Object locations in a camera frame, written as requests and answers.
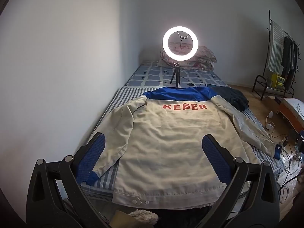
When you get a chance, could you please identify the beige and blue jacket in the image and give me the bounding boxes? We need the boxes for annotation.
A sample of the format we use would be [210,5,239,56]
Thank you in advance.
[91,87,282,212]

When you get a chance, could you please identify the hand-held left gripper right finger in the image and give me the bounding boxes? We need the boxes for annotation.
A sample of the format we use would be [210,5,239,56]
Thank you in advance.
[201,134,281,228]

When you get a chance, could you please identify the black clothes rack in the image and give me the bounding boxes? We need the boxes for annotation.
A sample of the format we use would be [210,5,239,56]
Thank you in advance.
[252,10,301,101]

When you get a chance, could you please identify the blue striped blanket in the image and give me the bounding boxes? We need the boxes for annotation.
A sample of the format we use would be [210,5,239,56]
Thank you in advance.
[81,85,285,195]

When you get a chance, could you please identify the dark blue folded cloth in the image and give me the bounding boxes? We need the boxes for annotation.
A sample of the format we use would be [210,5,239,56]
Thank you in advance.
[207,84,249,112]

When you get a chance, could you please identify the ring light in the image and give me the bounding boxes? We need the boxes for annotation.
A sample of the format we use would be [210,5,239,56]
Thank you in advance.
[162,25,199,61]

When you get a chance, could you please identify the yellow box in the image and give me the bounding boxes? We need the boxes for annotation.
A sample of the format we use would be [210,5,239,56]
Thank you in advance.
[271,74,285,89]

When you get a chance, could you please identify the orange storage box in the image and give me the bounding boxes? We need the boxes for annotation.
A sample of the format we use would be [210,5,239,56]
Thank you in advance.
[277,97,304,131]

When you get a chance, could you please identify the phone holder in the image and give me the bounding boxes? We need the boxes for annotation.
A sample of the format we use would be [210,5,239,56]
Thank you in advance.
[177,32,189,56]

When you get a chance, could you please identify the person's fuzzy garment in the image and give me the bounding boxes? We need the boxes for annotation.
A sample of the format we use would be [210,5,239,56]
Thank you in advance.
[114,209,158,228]

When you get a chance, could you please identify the striped hanging towel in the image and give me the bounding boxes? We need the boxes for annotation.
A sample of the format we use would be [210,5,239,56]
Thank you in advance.
[266,20,285,74]

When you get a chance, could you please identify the dark hanging clothes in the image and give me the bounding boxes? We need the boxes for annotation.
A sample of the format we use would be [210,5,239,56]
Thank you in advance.
[281,36,298,91]

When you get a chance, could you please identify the folded floral quilt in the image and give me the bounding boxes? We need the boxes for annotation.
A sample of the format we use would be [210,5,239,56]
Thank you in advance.
[157,45,217,71]

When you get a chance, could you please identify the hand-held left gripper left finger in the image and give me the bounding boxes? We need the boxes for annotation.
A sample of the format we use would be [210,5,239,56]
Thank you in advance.
[26,132,112,228]

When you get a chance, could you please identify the tangle of black cables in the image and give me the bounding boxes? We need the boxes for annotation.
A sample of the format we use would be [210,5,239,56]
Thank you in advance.
[278,135,304,203]

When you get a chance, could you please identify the blue checked bedsheet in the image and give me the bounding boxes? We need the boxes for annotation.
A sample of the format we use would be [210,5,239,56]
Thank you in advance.
[125,60,230,88]

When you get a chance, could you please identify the black tripod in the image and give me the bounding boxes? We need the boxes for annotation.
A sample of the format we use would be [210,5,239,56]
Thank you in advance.
[169,62,180,88]

